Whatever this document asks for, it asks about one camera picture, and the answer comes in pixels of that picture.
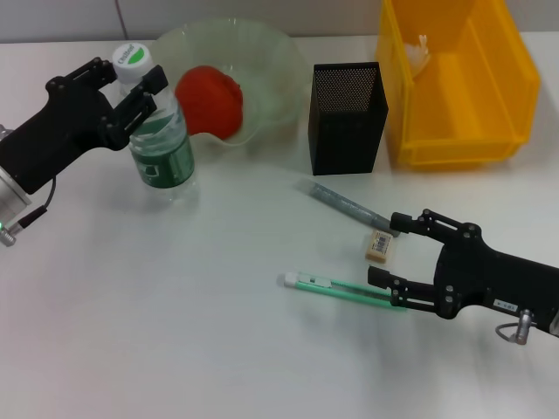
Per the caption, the grey marker pen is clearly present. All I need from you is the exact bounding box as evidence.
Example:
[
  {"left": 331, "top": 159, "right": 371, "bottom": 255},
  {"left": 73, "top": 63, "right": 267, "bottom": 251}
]
[{"left": 298, "top": 178, "right": 401, "bottom": 239}]

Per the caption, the left gripper cable with plug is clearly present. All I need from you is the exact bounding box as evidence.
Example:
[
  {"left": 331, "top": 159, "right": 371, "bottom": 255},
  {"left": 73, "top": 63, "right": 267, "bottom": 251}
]
[{"left": 0, "top": 176, "right": 59, "bottom": 248}]

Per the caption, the green utility knife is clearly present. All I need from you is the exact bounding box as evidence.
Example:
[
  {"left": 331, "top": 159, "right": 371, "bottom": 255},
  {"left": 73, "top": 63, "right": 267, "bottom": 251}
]
[{"left": 278, "top": 271, "right": 410, "bottom": 313}]

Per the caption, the orange fruit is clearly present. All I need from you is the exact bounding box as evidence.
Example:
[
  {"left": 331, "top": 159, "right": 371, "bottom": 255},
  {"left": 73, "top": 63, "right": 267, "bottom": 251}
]
[{"left": 175, "top": 65, "right": 245, "bottom": 141}]

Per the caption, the white paper ball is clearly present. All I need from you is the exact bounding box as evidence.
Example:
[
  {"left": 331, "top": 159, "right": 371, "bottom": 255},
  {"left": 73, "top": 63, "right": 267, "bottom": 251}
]
[{"left": 404, "top": 33, "right": 432, "bottom": 78}]

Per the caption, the black mesh pen holder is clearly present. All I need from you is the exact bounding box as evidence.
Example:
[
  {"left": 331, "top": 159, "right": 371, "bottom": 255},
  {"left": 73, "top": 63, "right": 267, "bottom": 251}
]
[{"left": 307, "top": 61, "right": 390, "bottom": 176}]

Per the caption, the beige eraser with label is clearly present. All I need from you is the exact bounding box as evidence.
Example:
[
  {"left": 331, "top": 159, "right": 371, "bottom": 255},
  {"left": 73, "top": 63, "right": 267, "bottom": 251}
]
[{"left": 364, "top": 230, "right": 393, "bottom": 263}]

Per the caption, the translucent green fruit bowl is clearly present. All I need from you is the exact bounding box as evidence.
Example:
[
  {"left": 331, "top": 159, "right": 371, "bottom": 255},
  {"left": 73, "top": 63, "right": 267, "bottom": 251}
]
[{"left": 152, "top": 17, "right": 307, "bottom": 150}]

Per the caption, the clear plastic water bottle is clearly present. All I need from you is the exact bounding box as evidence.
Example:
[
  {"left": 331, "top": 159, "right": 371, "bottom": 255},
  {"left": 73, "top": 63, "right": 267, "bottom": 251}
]
[{"left": 111, "top": 41, "right": 200, "bottom": 207}]

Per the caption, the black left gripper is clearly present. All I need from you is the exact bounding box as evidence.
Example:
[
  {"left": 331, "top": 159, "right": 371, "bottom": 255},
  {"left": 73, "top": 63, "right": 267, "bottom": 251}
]
[{"left": 0, "top": 57, "right": 169, "bottom": 196}]

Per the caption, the yellow plastic storage bin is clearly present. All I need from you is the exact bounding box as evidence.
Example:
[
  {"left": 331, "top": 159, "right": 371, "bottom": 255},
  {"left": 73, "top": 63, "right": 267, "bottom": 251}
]
[{"left": 375, "top": 0, "right": 542, "bottom": 171}]

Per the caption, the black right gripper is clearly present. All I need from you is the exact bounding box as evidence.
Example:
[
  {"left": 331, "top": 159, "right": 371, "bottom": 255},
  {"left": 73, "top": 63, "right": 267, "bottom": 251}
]
[{"left": 367, "top": 209, "right": 559, "bottom": 338}]

